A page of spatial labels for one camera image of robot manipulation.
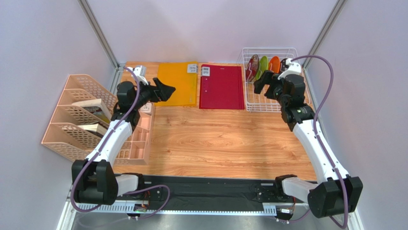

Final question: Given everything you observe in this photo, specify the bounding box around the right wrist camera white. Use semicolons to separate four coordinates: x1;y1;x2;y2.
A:
278;58;302;80

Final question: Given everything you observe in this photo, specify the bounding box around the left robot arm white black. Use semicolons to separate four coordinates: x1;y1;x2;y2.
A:
70;78;176;207

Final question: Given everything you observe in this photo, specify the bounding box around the dark grey plate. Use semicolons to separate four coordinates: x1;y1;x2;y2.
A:
280;58;288;73

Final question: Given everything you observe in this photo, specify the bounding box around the orange plate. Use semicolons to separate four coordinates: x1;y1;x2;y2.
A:
268;56;281;74

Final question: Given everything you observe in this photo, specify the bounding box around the red file folder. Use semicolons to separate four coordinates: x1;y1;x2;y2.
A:
199;64;245;110

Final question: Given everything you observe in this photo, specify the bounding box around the pink magazine file rack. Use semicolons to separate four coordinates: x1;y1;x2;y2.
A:
41;74;117;161

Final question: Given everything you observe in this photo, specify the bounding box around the black base mat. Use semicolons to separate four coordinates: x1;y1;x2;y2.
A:
114;174;305;212

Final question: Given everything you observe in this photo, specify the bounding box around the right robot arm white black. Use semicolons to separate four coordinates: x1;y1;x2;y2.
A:
254;70;363;219

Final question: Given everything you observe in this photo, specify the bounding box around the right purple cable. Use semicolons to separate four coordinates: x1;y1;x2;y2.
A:
276;55;349;230

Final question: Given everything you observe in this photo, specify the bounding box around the upper book in rack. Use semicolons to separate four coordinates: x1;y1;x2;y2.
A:
72;99;112;123

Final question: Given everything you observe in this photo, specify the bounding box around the red floral plate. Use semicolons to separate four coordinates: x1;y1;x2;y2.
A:
245;54;259;82

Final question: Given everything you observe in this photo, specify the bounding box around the pink desk organizer tray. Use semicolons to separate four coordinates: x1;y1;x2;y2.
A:
114;104;155;166

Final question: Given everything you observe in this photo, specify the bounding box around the orange file folder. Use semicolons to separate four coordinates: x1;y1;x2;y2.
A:
156;61;198;106

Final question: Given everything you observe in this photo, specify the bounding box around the book in rack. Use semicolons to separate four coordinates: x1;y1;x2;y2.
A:
72;99;112;123
78;123;107;138

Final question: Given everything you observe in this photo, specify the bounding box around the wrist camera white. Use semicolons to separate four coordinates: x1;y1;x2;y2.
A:
278;58;302;80
132;65;149;85

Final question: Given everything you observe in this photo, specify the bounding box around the lower book in rack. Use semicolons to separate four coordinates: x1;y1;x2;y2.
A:
78;123;107;138

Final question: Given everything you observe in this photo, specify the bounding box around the lime green plate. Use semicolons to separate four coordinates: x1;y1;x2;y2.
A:
255;56;269;80

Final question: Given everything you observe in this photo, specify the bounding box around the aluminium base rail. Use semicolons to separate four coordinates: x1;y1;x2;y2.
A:
57;178;364;230

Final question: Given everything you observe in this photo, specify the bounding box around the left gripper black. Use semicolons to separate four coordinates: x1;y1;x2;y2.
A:
133;78;176;110

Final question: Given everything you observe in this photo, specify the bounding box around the small white box in organizer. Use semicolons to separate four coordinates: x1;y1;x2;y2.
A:
139;103;153;115

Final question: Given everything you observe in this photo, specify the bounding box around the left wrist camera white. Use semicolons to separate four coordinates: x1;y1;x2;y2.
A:
132;65;149;85

